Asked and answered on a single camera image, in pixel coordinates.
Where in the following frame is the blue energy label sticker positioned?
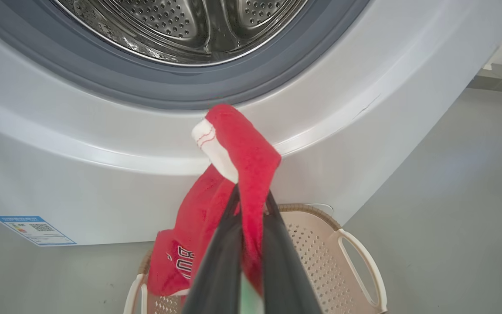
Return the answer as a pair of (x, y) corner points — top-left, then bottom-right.
(0, 215), (78, 247)

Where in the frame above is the cream perforated laundry basket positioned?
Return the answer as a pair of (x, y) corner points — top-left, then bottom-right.
(123, 204), (389, 314)

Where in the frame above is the red and white garment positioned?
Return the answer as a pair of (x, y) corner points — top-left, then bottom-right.
(147, 103), (282, 297)

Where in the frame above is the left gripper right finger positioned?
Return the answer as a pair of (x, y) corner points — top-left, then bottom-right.
(261, 191), (324, 314)

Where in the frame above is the round white filter cover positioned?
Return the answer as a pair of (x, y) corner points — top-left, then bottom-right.
(305, 203), (334, 215)

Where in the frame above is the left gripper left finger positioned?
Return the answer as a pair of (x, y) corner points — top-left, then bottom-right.
(181, 185), (245, 314)

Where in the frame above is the stainless steel washing machine drum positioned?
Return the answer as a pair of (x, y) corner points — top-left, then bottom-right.
(51, 0), (311, 67)

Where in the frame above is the white front-load washing machine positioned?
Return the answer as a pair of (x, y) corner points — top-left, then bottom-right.
(0, 0), (502, 247)

